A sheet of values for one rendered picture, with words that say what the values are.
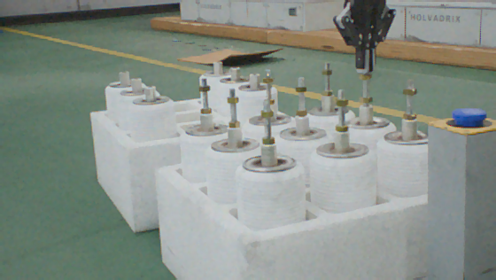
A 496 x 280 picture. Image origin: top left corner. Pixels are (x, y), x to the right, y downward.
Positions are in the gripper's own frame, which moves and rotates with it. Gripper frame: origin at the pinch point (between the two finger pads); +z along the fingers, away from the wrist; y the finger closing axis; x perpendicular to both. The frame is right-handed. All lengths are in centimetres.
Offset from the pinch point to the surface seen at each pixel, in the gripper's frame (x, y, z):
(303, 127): 2.4, -12.2, 9.1
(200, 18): 352, 222, 24
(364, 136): -2.9, -3.8, 11.6
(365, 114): -0.6, -0.9, 8.8
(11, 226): 67, -37, 35
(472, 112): -27.6, -12.7, 2.8
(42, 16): 589, 202, 27
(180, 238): 15.6, -28.4, 26.7
